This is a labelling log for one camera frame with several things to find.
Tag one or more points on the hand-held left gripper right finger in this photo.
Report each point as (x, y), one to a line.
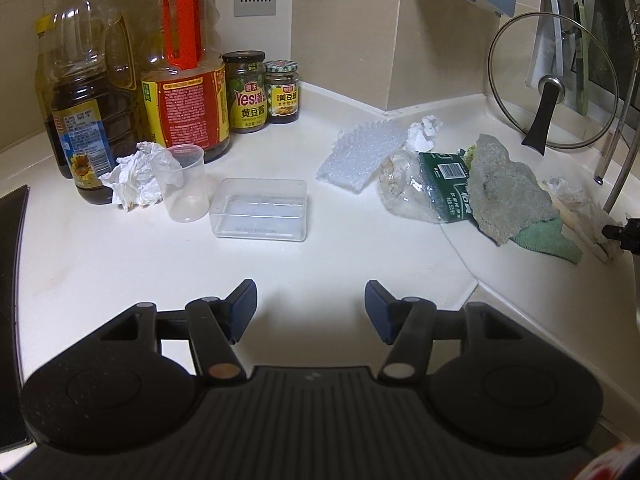
(380, 310)

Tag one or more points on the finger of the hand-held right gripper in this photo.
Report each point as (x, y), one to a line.
(629, 235)

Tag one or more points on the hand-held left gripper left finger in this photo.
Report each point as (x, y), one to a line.
(245, 305)

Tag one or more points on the white wrapper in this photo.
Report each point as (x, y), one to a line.
(580, 215)

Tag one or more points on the crushed green label water bottle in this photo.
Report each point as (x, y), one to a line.
(445, 185)

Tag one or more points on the large white tissue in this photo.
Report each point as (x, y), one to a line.
(137, 175)

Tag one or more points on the chrome dish rack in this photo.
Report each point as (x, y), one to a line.
(622, 172)

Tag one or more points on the clear plastic box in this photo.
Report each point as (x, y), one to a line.
(260, 210)

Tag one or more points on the grey rag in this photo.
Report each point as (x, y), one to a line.
(505, 185)

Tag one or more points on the clear measuring cup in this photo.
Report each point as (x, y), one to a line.
(185, 185)

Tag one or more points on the glass pot lid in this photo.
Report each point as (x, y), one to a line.
(545, 110)

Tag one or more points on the bubble wrap sheet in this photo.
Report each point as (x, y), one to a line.
(360, 160)

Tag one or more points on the green cutting board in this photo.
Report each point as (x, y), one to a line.
(582, 60)

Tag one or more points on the small crumpled white paper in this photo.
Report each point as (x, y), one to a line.
(424, 132)

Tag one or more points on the red label oil bottle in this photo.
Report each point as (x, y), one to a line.
(185, 105)

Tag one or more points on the large green lid sauce jar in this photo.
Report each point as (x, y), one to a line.
(244, 95)

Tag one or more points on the small sauce jar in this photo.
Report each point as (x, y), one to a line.
(282, 95)

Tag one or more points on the steel cleaver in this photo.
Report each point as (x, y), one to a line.
(547, 35)

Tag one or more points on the red white printed cloth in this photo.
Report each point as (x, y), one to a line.
(617, 462)

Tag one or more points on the black cooktop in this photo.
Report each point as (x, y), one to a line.
(12, 310)

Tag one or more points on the blue label oil bottle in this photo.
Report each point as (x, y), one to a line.
(85, 110)

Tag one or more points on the dark liquid bottle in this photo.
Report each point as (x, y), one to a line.
(44, 100)

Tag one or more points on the yellow cap clear oil bottle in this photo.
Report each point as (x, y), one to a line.
(120, 35)

